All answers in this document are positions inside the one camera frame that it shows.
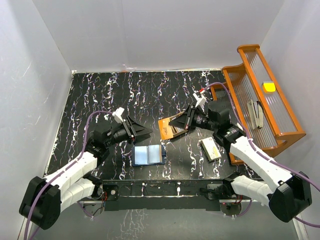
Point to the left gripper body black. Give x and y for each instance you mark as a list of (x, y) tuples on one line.
[(124, 133)]

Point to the blue leather card holder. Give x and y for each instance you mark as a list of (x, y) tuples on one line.
[(148, 155)]

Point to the yellow sticky note block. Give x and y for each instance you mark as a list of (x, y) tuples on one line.
[(268, 87)]

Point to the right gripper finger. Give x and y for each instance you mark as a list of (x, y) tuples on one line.
[(183, 117), (182, 125)]

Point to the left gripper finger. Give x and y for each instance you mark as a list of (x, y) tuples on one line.
[(137, 128), (141, 137)]

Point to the stack of credit cards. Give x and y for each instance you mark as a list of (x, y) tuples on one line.
[(178, 130)]

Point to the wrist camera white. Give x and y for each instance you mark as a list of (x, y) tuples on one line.
[(200, 98), (118, 115)]

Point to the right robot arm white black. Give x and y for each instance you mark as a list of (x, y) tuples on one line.
[(286, 192)]

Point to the beige oval card tray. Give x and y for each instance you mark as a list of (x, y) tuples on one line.
[(168, 131)]

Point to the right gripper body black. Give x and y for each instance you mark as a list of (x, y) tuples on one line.
[(200, 120)]

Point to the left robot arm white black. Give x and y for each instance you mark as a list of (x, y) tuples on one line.
[(46, 198)]

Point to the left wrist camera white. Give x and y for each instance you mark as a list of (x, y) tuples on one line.
[(118, 115)]

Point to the white small carton box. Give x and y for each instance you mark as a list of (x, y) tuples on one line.
[(210, 148)]

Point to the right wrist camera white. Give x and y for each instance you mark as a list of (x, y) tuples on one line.
[(200, 98)]

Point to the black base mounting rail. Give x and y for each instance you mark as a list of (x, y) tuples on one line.
[(165, 194)]

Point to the orange wooden tiered shelf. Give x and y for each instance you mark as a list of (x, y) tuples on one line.
[(281, 128)]

